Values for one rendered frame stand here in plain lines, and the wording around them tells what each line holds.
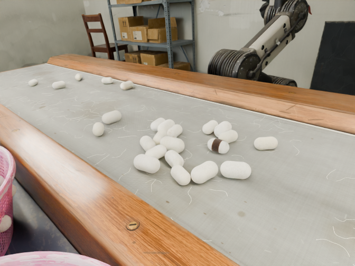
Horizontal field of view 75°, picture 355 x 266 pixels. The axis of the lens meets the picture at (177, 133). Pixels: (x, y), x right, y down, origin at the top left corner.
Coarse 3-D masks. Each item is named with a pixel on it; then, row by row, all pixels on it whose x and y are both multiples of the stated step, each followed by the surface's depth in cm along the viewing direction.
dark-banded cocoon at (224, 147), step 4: (212, 140) 33; (208, 144) 33; (220, 144) 32; (224, 144) 32; (228, 144) 33; (220, 148) 32; (224, 148) 32; (228, 148) 32; (220, 152) 32; (224, 152) 32
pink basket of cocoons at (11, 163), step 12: (0, 156) 33; (12, 156) 30; (0, 168) 33; (12, 168) 28; (12, 180) 27; (0, 192) 24; (0, 204) 25; (12, 204) 30; (0, 216) 26; (12, 216) 30; (12, 228) 31; (0, 240) 27; (0, 252) 27
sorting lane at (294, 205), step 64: (64, 128) 44; (128, 128) 42; (192, 128) 40; (256, 128) 39; (320, 128) 38; (192, 192) 27; (256, 192) 26; (320, 192) 25; (256, 256) 20; (320, 256) 19
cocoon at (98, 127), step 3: (96, 123) 40; (99, 123) 40; (93, 126) 41; (96, 126) 39; (99, 126) 39; (102, 126) 40; (93, 129) 39; (96, 129) 39; (99, 129) 39; (102, 129) 40; (93, 132) 39; (96, 132) 39; (99, 132) 39; (102, 132) 40; (96, 135) 39; (99, 135) 39
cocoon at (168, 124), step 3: (165, 120) 40; (168, 120) 39; (171, 120) 39; (162, 123) 38; (165, 123) 38; (168, 123) 38; (171, 123) 39; (174, 123) 39; (159, 126) 38; (162, 126) 38; (165, 126) 38; (168, 126) 38; (171, 126) 39; (159, 129) 38; (162, 129) 38; (165, 129) 38; (168, 129) 38
